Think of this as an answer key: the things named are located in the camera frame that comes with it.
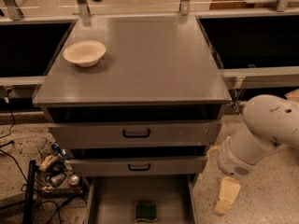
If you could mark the grey middle drawer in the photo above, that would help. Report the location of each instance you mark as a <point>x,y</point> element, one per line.
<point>159,166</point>

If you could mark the metal frame rail right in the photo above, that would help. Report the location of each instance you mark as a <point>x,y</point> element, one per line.
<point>256,78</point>

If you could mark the metal frame rail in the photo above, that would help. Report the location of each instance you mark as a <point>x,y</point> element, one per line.
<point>21,81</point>
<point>256,78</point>

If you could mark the grey open bottom drawer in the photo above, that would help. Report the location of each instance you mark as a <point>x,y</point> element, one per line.
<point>112,200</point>

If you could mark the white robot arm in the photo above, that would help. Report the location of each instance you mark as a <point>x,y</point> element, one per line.
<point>269,124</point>

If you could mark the grey top drawer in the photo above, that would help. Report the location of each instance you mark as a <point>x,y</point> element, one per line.
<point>109,135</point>

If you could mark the metal upright post far left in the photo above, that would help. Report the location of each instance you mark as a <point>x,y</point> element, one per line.
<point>13,10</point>

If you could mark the metal frame rail left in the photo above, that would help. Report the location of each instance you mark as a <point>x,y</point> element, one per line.
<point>21,81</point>

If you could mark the white paper bowl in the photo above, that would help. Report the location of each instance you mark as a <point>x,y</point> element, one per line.
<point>85,53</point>

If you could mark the black top drawer handle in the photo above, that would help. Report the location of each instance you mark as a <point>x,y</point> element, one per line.
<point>141,134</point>

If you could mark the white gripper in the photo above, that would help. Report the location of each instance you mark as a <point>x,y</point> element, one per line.
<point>231,162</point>

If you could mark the black stand post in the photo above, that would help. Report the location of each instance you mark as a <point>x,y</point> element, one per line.
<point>29,193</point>

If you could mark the wire basket with clutter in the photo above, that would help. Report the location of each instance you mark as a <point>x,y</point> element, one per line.
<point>55,177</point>

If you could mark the grey cabinet with counter top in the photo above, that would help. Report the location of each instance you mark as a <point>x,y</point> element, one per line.
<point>156,69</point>

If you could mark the black middle drawer handle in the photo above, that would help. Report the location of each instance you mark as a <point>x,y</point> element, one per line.
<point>139,167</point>

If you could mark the black drawer handle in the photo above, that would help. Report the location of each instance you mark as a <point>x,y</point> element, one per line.
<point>139,167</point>
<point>141,134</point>

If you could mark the green yellow sponge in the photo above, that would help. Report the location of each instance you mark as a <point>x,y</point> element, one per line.
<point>145,211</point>

